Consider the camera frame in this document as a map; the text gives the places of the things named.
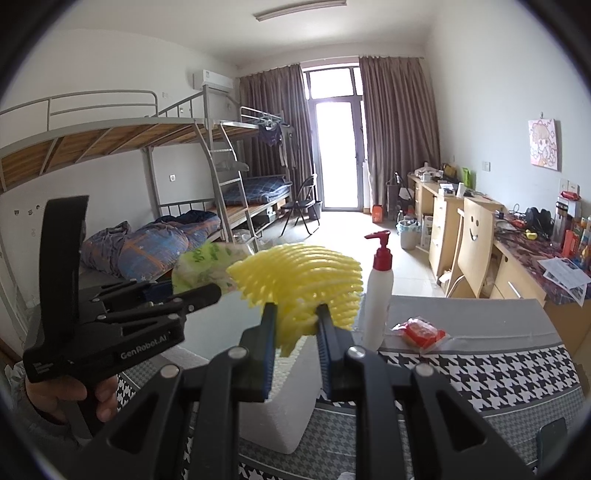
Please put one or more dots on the white wall sockets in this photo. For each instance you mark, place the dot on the white wall sockets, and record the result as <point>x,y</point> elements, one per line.
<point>569,185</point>

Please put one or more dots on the grey pillow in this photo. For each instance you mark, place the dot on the grey pillow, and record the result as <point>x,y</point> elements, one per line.
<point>231,165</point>

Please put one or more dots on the person's left forearm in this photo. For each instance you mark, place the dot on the person's left forearm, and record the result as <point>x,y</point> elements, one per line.
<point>37,438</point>

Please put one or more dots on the houndstooth tablecloth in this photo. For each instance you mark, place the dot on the houndstooth tablecloth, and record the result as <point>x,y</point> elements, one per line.
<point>485,374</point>

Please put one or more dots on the small wall stickers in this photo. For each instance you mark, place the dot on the small wall stickers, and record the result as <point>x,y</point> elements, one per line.
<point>30,211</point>

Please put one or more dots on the dark blue quilt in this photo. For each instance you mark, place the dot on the dark blue quilt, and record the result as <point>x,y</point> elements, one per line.
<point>194,224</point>

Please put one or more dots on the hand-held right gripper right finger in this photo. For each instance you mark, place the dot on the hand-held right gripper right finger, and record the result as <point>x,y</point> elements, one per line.
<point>324,364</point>

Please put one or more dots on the blue checked mattress bedding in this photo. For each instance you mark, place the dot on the blue checked mattress bedding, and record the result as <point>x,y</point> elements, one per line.
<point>268,189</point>

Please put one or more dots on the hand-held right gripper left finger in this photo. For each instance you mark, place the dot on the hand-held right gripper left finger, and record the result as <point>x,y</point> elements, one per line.
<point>270,364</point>

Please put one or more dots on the white pump bottle red cap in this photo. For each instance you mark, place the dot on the white pump bottle red cap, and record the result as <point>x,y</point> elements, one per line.
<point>376,300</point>

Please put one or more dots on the brown curtain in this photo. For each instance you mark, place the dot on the brown curtain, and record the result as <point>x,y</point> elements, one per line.
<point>268,101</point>
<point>397,129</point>

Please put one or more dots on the long metal bunk bed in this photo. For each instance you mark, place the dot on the long metal bunk bed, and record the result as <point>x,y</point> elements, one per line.
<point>92,138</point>

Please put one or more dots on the black folding frame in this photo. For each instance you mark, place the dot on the black folding frame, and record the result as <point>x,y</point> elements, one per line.
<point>399,194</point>

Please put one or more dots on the black folding chair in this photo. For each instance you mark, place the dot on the black folding chair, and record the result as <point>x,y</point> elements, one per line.
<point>300,205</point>

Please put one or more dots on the red plastic packet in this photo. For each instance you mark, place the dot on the red plastic packet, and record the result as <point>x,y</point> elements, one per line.
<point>420,333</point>

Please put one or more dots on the black phone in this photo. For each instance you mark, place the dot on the black phone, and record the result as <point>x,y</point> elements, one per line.
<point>551,443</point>

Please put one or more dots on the row of toiletry bottles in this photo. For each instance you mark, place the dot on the row of toiletry bottles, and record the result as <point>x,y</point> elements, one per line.
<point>575,235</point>

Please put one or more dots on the metal bunk ladder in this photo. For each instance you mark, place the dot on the metal bunk ladder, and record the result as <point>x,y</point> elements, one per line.
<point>231,184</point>

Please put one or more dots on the wooden chair smiley face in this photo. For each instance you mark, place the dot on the wooden chair smiley face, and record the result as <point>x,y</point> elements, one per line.
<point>471,249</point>

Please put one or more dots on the dark hanging clothes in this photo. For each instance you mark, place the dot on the dark hanging clothes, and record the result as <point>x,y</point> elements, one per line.
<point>270,134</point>

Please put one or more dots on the plain wooden desk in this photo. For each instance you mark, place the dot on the plain wooden desk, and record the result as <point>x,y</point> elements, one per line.
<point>438,226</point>

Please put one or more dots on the printed papers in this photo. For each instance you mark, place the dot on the printed papers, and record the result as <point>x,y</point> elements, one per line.
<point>563,277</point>

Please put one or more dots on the yellow foam net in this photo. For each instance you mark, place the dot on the yellow foam net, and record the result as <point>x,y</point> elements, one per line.
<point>304,277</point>

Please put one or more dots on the ceiling light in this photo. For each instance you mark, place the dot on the ceiling light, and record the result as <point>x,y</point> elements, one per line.
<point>300,10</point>

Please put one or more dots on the blue plaid bedding bundle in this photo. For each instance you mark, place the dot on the blue plaid bedding bundle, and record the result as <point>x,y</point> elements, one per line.
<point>138,249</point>

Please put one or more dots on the green bag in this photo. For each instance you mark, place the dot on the green bag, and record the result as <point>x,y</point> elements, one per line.
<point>467,177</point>

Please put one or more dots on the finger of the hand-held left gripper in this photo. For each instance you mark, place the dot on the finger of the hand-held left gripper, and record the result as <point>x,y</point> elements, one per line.
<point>198,297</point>
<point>159,290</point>

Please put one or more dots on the green wet wipe packet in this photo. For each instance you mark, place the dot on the green wet wipe packet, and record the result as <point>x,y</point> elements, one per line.
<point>203,270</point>

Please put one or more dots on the pink wall poster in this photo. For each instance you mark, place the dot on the pink wall poster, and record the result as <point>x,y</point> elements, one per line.
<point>544,144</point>

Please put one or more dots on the person's left hand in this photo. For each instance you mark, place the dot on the person's left hand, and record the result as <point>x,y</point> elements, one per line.
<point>51,399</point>

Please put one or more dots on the white foam box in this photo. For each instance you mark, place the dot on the white foam box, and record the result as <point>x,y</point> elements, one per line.
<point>286,415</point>

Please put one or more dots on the glass balcony door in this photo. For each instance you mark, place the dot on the glass balcony door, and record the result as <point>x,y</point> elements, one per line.
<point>334,152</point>

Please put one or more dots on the short metal bunk bed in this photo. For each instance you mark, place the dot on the short metal bunk bed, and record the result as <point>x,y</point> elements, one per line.
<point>251,124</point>

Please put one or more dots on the white trash bin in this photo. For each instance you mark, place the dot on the white trash bin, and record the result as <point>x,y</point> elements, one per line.
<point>408,237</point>

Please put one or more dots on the white air conditioner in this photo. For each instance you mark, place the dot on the white air conditioner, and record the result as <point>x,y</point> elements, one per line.
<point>212,81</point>

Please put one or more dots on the wooden desk patterned top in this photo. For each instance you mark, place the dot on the wooden desk patterned top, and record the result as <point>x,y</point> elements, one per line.
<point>521,281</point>

